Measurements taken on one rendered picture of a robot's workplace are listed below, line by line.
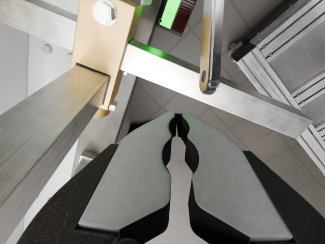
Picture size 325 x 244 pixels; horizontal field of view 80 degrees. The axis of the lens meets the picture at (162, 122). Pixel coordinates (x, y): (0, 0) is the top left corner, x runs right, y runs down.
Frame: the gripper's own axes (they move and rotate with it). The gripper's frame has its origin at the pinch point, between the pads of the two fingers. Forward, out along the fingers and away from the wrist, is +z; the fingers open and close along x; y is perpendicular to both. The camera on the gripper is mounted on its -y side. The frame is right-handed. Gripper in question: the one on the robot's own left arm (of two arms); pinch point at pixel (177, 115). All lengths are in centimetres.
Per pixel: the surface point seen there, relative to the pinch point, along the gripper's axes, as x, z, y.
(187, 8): 1.6, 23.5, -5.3
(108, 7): -6.1, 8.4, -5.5
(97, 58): -8.1, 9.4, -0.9
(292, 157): 86, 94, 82
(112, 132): -12.4, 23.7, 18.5
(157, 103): -7, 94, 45
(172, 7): -0.6, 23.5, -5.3
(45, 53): -27.5, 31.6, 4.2
